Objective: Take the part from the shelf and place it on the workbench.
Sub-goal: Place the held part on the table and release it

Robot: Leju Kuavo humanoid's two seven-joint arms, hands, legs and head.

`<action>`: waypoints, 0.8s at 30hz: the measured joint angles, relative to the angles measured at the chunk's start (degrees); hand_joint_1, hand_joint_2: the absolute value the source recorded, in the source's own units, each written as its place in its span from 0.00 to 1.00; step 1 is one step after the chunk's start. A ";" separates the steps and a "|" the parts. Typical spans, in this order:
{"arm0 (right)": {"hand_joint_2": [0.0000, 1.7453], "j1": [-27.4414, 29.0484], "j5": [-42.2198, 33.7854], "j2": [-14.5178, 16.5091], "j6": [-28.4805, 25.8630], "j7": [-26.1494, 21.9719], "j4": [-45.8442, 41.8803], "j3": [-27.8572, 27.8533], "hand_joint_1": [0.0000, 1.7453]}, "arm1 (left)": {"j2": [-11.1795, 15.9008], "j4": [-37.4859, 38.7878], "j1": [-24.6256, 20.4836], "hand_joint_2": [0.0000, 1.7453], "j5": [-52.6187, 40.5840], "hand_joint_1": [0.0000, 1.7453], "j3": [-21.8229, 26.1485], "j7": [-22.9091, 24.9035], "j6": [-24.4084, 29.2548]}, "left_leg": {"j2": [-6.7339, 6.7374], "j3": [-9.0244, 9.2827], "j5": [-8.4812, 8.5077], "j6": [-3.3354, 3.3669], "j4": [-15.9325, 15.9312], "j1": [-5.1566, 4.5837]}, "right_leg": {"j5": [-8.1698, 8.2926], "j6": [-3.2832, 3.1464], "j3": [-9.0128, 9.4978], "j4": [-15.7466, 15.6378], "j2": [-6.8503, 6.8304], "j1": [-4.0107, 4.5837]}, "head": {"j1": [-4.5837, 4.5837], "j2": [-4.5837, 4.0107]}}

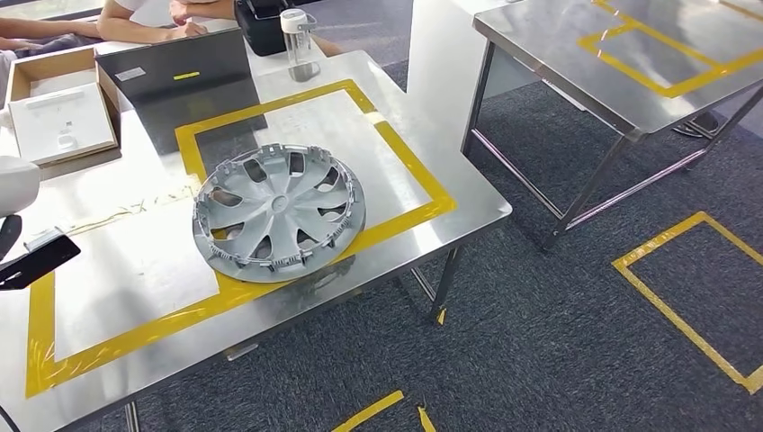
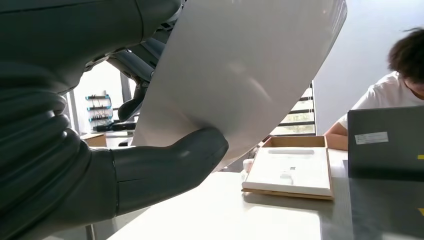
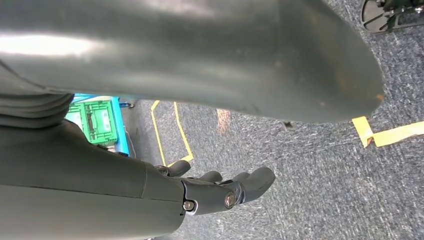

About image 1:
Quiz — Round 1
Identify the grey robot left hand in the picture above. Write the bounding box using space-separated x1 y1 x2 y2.
0 214 23 262

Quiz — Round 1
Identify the white curved plastic part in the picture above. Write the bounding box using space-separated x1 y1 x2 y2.
0 156 42 220

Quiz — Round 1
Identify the steel workbench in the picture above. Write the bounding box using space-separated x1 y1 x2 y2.
0 50 514 432

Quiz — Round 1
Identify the white panel desk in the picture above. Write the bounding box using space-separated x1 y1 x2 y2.
405 0 541 158

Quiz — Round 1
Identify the yellow floor tape square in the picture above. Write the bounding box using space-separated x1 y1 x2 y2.
612 211 763 396

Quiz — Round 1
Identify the black bag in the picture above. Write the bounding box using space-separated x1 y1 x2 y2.
234 0 292 59

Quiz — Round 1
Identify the black box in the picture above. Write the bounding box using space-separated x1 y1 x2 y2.
94 26 256 107

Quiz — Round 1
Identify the clear bottle white lid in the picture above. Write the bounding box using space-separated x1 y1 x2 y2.
279 8 322 84

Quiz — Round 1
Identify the white flat box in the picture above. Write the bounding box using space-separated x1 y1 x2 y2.
8 82 118 167

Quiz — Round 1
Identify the grey plastic wheel hubcap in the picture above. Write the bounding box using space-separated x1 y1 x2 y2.
192 142 368 285

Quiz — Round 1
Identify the yellow tape bench outline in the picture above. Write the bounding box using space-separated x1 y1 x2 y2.
24 78 458 400

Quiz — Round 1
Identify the chrome round base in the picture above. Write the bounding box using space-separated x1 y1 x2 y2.
672 112 723 141

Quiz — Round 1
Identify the steel table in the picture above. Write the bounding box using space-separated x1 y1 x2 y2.
460 0 763 252

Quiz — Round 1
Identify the grey floor outlet plate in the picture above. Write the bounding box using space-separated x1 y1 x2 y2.
224 342 260 363

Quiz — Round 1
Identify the brown cardboard box tray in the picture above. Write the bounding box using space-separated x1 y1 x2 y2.
4 44 124 176

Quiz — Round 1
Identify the person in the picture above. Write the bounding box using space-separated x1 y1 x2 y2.
0 16 103 109
96 0 238 45

